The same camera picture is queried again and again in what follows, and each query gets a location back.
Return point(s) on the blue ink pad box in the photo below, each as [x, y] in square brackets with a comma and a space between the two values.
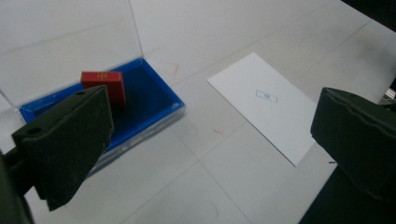
[146, 99]

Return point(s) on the red stamp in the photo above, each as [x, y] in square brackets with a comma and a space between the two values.
[107, 82]

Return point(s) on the white table cover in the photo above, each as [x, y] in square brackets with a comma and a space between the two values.
[193, 186]

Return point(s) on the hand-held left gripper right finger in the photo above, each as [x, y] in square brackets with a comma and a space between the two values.
[361, 140]

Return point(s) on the white paper sheet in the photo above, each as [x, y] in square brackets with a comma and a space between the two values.
[264, 105]

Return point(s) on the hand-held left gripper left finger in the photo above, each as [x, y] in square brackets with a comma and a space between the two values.
[68, 143]

